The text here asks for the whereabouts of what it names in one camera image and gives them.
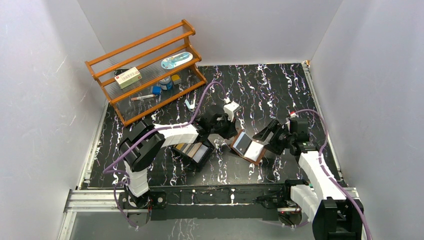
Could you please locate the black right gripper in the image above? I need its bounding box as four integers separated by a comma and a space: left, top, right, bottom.
253, 118, 295, 156

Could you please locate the white card with black stripe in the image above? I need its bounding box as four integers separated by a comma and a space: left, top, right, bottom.
233, 131, 252, 156

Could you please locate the orange leather card holder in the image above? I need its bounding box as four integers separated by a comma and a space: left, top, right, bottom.
230, 129, 267, 166

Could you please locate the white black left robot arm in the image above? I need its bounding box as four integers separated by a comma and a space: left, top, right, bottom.
119, 101, 240, 208

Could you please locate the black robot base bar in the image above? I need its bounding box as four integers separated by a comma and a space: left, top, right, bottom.
118, 183, 303, 225

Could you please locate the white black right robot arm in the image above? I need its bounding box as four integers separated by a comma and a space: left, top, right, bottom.
253, 117, 364, 240

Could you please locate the stack of cards in box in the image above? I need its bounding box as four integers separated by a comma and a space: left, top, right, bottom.
174, 142, 209, 164

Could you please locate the black card storage box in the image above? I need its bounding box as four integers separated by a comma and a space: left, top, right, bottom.
171, 139, 215, 172

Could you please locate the white blue stapler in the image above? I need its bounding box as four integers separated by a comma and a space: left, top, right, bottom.
184, 95, 196, 112

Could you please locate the yellow grey small block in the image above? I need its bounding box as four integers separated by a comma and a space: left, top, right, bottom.
171, 74, 182, 85

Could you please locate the blue white small jar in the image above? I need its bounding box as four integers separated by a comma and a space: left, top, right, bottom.
159, 76, 173, 91

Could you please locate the blue small cube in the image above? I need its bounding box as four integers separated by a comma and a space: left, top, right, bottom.
151, 86, 162, 96

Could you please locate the white red marker pen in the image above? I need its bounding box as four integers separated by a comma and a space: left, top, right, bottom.
130, 94, 156, 101

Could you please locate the blue oval blister pack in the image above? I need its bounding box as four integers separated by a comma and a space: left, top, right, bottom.
160, 51, 193, 70

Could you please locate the orange wooden shelf rack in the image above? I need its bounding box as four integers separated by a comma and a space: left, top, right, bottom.
85, 19, 207, 126

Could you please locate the white green carton box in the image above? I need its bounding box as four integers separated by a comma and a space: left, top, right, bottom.
114, 67, 142, 89

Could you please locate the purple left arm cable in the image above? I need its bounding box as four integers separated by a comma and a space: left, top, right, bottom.
102, 80, 229, 229

